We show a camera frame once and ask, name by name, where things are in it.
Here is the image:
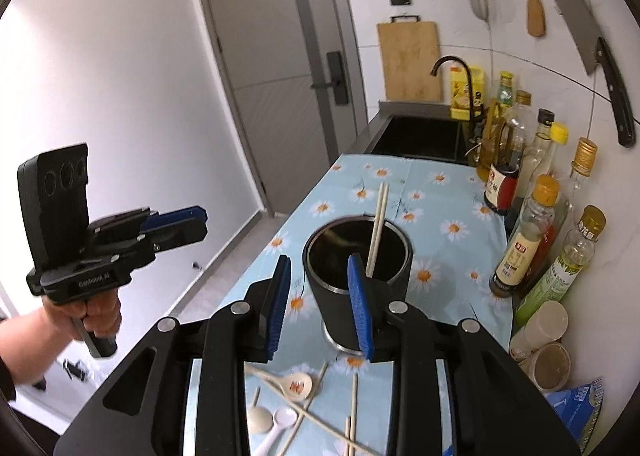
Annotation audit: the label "orange cap brown sauce bottle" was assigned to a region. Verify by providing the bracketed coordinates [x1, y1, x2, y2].
[489, 175, 561, 298]

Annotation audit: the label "white plastic spoon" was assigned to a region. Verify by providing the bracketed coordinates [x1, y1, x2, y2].
[254, 406, 299, 455]

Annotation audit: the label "yellow oil bottle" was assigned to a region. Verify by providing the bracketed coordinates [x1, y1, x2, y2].
[476, 71, 516, 182]

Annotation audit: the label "yellow package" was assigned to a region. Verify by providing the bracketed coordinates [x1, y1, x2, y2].
[450, 65, 486, 120]

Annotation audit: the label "black faucet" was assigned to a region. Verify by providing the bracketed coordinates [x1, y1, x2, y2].
[431, 55, 476, 123]

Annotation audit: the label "patterned ceramic spoon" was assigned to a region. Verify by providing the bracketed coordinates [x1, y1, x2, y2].
[244, 363, 314, 403]

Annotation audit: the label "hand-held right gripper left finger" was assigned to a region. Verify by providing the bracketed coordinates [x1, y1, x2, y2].
[52, 255, 292, 456]

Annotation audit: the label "black cap glass bottle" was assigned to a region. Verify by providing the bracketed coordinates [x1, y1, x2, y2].
[505, 109, 556, 237]

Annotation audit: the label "blue daisy tablecloth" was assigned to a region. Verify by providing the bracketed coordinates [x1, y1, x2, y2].
[182, 153, 516, 456]

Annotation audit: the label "dark soy sauce bottle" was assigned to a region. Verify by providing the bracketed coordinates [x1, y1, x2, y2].
[484, 90, 533, 216]

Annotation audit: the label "steel cleaver black handle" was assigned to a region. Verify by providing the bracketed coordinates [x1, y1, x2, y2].
[548, 0, 637, 147]

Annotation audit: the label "clear jar brown contents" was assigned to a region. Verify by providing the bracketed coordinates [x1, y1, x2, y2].
[524, 342, 572, 393]

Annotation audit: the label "green label bottle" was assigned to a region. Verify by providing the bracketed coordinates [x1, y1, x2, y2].
[515, 205, 607, 328]

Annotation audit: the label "wooden cutting board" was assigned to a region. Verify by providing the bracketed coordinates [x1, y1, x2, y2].
[376, 15, 444, 103]

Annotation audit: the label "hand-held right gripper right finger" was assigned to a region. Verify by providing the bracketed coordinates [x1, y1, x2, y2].
[347, 253, 583, 456]

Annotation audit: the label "blue white salt bag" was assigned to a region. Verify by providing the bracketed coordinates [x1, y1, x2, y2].
[544, 378, 607, 455]

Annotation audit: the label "black door lock handle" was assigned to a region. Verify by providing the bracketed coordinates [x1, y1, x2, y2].
[310, 51, 349, 106]

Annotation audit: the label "grey door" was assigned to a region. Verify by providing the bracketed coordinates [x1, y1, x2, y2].
[191, 0, 371, 217]

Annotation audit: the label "black utensil holder cup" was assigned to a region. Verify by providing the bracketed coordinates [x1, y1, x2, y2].
[302, 216, 414, 354]

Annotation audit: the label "dark kitchen sink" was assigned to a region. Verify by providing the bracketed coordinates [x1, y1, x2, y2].
[364, 100, 493, 167]

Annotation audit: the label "white lid jar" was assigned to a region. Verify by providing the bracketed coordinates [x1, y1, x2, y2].
[509, 300, 570, 363]

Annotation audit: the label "beige spoon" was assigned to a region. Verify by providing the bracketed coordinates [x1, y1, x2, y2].
[247, 403, 274, 435]

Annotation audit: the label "tall gold cap bottle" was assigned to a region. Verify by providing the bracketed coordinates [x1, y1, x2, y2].
[562, 137, 599, 237]

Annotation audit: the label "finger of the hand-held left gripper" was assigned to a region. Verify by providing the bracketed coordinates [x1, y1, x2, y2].
[141, 206, 208, 232]
[150, 222, 208, 253]

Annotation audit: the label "person's left forearm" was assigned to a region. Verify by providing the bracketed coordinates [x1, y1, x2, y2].
[0, 309, 76, 402]

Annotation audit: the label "person's left hand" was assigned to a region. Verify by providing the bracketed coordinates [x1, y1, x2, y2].
[42, 292, 122, 341]

